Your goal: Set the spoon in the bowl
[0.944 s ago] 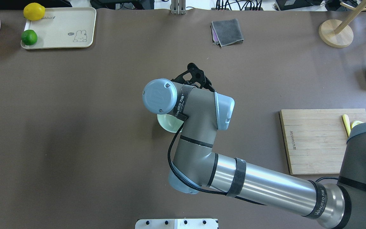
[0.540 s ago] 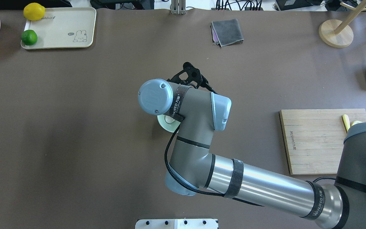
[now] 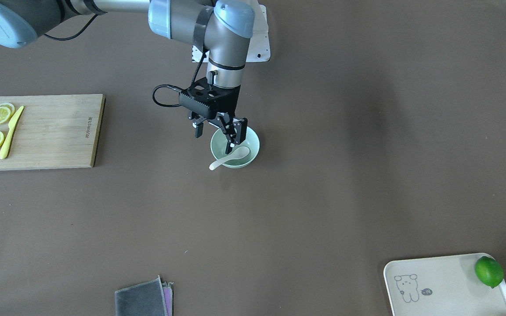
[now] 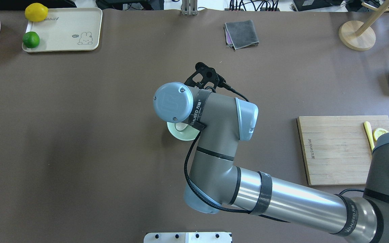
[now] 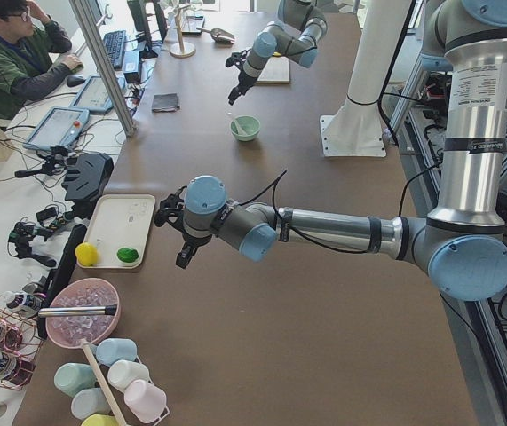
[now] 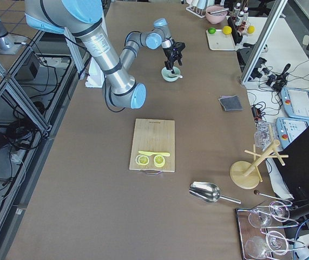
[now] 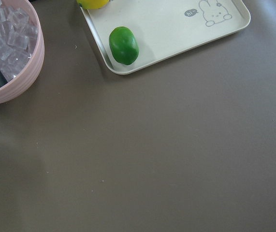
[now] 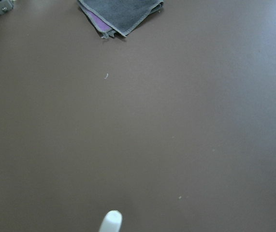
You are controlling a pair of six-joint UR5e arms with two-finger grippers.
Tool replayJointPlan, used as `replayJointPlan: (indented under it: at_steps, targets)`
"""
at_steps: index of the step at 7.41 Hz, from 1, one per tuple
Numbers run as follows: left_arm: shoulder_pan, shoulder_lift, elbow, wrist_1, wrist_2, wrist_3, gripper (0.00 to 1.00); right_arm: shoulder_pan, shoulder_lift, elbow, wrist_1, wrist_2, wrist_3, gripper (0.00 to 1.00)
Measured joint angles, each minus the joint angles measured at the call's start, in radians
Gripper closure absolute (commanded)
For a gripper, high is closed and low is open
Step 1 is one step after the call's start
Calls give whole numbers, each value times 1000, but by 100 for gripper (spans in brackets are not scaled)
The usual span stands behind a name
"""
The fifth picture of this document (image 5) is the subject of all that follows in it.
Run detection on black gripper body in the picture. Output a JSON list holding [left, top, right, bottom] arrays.
[[154, 186, 212, 257], [225, 49, 260, 94]]

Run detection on light green bowl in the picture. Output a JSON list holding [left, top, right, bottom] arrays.
[[230, 115, 261, 142]]

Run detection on white spoon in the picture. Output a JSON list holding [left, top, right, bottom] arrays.
[[232, 118, 250, 136]]

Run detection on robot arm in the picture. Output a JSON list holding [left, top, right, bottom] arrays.
[[226, 0, 328, 105], [154, 1, 507, 301]]

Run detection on pink bowl with ice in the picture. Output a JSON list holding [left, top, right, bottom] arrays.
[[45, 278, 121, 349]]

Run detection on wooden cutting board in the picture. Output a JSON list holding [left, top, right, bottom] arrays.
[[256, 56, 290, 85]]

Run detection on cream serving tray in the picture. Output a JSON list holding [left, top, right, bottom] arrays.
[[77, 194, 155, 269]]

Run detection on metal scoop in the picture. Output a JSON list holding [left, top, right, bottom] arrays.
[[197, 27, 235, 44]]

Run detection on green lime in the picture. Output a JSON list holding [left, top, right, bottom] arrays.
[[116, 247, 139, 264]]

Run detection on wooden mug tree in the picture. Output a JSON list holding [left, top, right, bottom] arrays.
[[165, 1, 196, 59]]

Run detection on grey folded cloth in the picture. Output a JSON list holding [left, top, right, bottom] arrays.
[[151, 93, 180, 113]]

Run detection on metal ice tongs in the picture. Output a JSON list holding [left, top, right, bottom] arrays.
[[38, 304, 119, 318]]

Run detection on yellow lemon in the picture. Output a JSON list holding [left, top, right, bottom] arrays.
[[75, 242, 99, 267]]

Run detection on black monitor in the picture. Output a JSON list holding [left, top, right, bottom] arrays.
[[127, 0, 168, 59]]

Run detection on black keyboard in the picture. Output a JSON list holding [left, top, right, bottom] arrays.
[[102, 30, 127, 70]]

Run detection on lower teach pendant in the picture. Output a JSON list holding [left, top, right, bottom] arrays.
[[23, 107, 90, 152]]

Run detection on teach pendant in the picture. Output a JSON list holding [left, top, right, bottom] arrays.
[[70, 75, 113, 114], [23, 107, 90, 152]]

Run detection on upper teach pendant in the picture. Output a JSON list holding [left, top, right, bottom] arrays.
[[70, 75, 113, 114]]

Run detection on pastel cup rack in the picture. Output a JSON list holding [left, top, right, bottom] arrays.
[[53, 338, 170, 425]]

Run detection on person in green jacket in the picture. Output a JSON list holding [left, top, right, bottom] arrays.
[[0, 0, 83, 120]]

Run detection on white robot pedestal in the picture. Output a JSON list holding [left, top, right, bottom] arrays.
[[321, 0, 414, 157]]

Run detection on aluminium frame post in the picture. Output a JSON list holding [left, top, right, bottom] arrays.
[[69, 0, 136, 137]]

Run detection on copper wire bottle rack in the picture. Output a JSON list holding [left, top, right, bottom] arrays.
[[0, 297, 44, 391]]

